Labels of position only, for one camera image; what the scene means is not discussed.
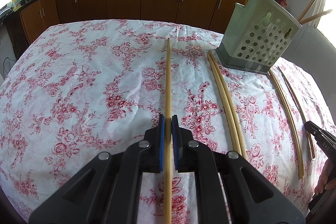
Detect lower chopstick from holder right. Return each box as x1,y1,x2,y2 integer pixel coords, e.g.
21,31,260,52
299,9,333,25

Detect dark bamboo chopstick far right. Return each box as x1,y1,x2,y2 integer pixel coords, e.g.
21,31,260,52
277,67,315,159

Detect brown kitchen cabinets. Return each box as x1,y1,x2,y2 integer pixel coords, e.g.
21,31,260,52
20,0,245,43

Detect red floral white tablecloth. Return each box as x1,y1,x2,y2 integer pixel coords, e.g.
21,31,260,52
1,20,335,221

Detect chopstick leaning from holder right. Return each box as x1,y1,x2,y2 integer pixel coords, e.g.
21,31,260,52
297,0,316,22

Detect grey perforated utensil holder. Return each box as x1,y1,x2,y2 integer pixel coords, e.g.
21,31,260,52
216,0,302,75

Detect person's right hand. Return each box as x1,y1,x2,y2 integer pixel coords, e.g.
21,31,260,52
314,159,336,195

